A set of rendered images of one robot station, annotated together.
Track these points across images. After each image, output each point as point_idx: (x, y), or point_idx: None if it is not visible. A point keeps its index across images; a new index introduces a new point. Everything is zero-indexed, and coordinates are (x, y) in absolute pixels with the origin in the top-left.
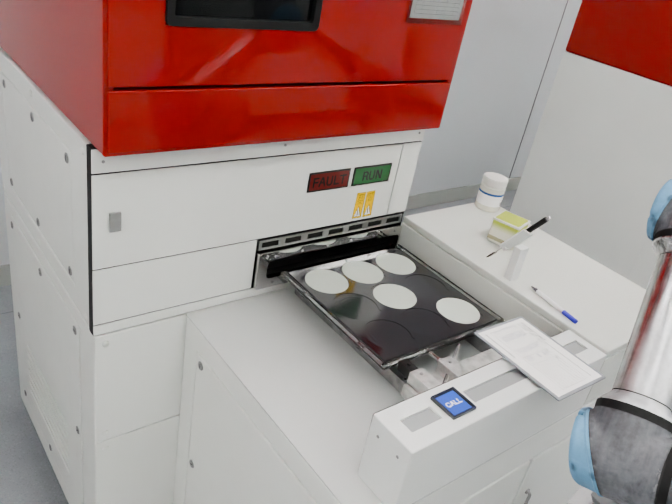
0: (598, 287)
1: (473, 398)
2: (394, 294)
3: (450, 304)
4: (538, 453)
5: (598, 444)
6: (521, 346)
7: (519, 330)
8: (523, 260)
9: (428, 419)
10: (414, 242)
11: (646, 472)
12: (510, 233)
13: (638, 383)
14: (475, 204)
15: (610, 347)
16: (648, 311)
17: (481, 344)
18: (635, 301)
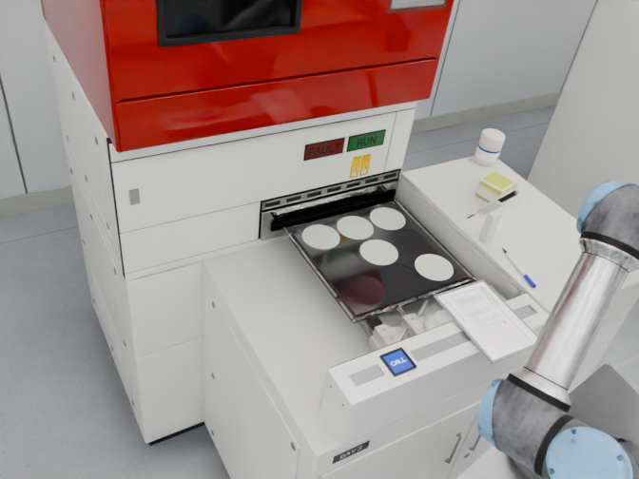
0: (570, 249)
1: (417, 357)
2: (378, 250)
3: (428, 260)
4: None
5: (498, 412)
6: (474, 310)
7: (476, 294)
8: (496, 225)
9: (373, 375)
10: (409, 197)
11: (530, 441)
12: (493, 194)
13: (540, 366)
14: (474, 158)
15: None
16: (560, 304)
17: None
18: None
